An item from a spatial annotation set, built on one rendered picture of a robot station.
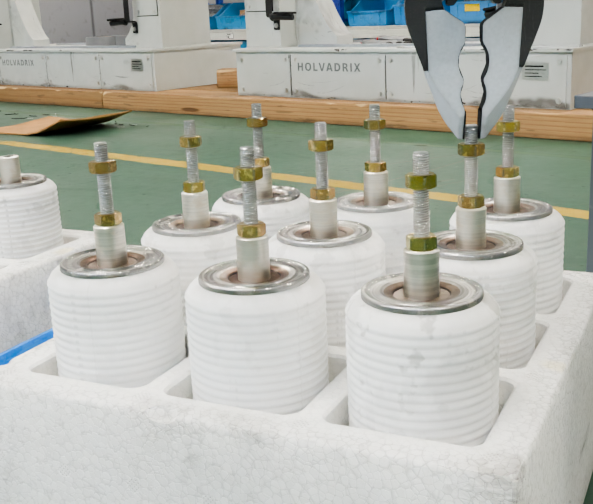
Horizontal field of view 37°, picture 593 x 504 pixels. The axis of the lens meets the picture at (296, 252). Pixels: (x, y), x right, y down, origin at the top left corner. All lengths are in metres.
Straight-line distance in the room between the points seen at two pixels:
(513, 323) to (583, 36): 2.32
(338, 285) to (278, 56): 2.89
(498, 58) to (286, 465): 0.31
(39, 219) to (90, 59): 3.47
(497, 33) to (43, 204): 0.56
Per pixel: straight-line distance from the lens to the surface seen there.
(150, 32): 4.19
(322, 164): 0.69
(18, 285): 0.95
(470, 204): 0.65
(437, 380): 0.53
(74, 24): 8.23
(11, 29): 5.32
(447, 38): 0.63
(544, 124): 2.82
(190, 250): 0.72
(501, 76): 0.64
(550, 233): 0.75
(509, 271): 0.63
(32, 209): 1.00
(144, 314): 0.63
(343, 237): 0.68
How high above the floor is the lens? 0.43
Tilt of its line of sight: 16 degrees down
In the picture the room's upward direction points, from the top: 3 degrees counter-clockwise
